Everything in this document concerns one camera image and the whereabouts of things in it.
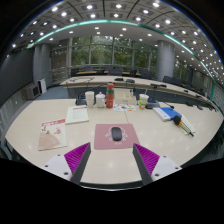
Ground black office chairs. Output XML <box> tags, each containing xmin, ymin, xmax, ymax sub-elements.
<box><xmin>71</xmin><ymin>66</ymin><xmax>214</xmax><ymax>98</ymax></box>

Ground magazine with fan picture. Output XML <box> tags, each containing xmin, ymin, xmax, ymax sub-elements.
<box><xmin>37</xmin><ymin>118</ymin><xmax>68</xmax><ymax>152</ymax></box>

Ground white paper cup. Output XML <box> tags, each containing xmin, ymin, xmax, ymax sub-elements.
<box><xmin>84</xmin><ymin>90</ymin><xmax>95</xmax><ymax>108</ymax></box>

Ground white paper booklet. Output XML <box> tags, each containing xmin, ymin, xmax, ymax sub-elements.
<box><xmin>64</xmin><ymin>105</ymin><xmax>90</xmax><ymax>125</ymax></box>

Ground black computer mouse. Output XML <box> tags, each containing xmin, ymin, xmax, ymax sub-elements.
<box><xmin>110</xmin><ymin>126</ymin><xmax>123</xmax><ymax>142</ymax></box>

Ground dark desk microphone base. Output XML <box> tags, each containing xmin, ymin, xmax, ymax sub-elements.
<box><xmin>75</xmin><ymin>91</ymin><xmax>88</xmax><ymax>106</ymax></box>
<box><xmin>145</xmin><ymin>99</ymin><xmax>161</xmax><ymax>110</ymax></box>

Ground ceiling lights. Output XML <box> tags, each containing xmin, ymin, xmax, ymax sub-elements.
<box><xmin>11</xmin><ymin>0</ymin><xmax>224</xmax><ymax>78</ymax></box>

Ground white notebook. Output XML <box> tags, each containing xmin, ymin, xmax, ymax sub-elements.
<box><xmin>179</xmin><ymin>114</ymin><xmax>197</xmax><ymax>136</ymax></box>

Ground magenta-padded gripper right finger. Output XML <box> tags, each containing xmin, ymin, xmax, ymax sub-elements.
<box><xmin>132</xmin><ymin>143</ymin><xmax>183</xmax><ymax>186</ymax></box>

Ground red drink bottle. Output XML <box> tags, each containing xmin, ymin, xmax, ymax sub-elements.
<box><xmin>105</xmin><ymin>82</ymin><xmax>116</xmax><ymax>109</ymax></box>

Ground pink printed mouse pad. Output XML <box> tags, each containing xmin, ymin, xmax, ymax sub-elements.
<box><xmin>93</xmin><ymin>123</ymin><xmax>141</xmax><ymax>151</ymax></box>

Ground green and white cup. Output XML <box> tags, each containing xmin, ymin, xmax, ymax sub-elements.
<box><xmin>138</xmin><ymin>93</ymin><xmax>150</xmax><ymax>110</ymax></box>

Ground colourful printed paper sheets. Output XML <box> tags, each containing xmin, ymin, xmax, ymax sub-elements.
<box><xmin>113</xmin><ymin>103</ymin><xmax>138</xmax><ymax>113</ymax></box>

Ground black and yellow marker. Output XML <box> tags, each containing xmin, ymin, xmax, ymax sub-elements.
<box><xmin>172</xmin><ymin>115</ymin><xmax>195</xmax><ymax>138</ymax></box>

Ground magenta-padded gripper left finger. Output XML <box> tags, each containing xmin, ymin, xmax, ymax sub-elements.
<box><xmin>42</xmin><ymin>142</ymin><xmax>92</xmax><ymax>185</ymax></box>

